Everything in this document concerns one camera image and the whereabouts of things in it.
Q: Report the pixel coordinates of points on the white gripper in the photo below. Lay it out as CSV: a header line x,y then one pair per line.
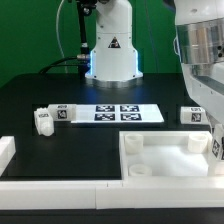
x,y
205,86

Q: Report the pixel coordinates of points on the white square table top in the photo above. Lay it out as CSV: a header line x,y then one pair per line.
x,y
169,154

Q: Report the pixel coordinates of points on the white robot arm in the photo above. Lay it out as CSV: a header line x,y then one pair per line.
x,y
199,43

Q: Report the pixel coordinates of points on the white front obstacle bar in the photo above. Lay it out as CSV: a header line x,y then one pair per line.
x,y
133,193

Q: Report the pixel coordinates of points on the white paper with tags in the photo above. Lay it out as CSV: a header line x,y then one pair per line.
x,y
118,113

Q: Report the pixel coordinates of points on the white left obstacle block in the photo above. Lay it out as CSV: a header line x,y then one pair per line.
x,y
7,151

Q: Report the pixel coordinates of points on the black camera pole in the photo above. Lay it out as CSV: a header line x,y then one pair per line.
x,y
84,8

